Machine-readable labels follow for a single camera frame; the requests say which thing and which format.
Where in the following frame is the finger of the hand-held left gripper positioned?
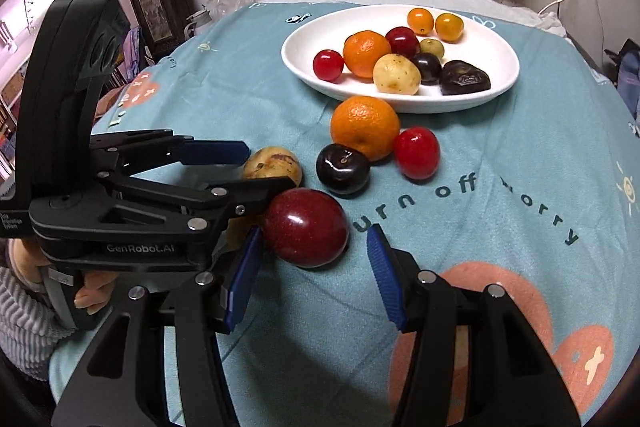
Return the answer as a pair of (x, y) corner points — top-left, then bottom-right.
(100, 174), (297, 253)
(90, 129), (251, 175)

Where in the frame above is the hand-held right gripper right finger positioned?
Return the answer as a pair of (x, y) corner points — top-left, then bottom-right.
(366, 223), (581, 427)

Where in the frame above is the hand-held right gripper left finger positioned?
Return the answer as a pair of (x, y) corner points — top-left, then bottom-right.
(50, 226), (265, 427)

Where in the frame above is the beige brown-marked fruit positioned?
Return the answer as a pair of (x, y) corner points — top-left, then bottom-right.
(242, 147), (303, 188)

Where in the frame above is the red plum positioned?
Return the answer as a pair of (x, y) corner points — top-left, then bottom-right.
(262, 188), (350, 269)
(385, 27), (420, 59)

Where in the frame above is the dark purple plum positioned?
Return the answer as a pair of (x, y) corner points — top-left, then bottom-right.
(315, 143), (371, 196)
(411, 53), (443, 86)

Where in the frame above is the red cherry tomato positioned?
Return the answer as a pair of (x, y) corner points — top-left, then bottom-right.
(394, 127), (441, 180)
(313, 49), (345, 82)

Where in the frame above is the orange mandarin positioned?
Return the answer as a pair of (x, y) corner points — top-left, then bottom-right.
(343, 31), (392, 79)
(330, 96), (402, 162)

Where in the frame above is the white oval plate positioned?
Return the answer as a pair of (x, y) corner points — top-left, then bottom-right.
(281, 4), (521, 114)

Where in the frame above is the yellow potato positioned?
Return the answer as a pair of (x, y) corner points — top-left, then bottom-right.
(373, 53), (422, 96)

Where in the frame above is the dark brown chocolate heart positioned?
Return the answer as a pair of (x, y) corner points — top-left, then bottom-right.
(439, 60), (492, 96)

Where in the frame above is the small green fruit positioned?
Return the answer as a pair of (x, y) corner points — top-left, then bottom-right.
(418, 38), (445, 60)

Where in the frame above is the small smooth orange fruit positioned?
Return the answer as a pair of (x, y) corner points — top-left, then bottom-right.
(407, 8), (434, 35)
(434, 13), (464, 42)

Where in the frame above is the person's left forearm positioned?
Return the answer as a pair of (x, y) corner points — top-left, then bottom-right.
(0, 267), (76, 378)

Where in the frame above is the person's left hand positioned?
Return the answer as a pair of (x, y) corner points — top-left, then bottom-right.
(6, 238), (120, 313)

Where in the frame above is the purple cloth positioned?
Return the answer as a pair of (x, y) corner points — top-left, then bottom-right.
(122, 27), (143, 72)

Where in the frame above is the glass kettle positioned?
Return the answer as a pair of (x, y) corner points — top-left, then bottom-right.
(186, 7), (213, 40)

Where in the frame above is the teal printed tablecloth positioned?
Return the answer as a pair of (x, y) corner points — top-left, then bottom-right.
(47, 0), (640, 427)

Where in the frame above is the blue clothing pile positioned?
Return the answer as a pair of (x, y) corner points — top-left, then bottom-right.
(605, 39), (640, 108)

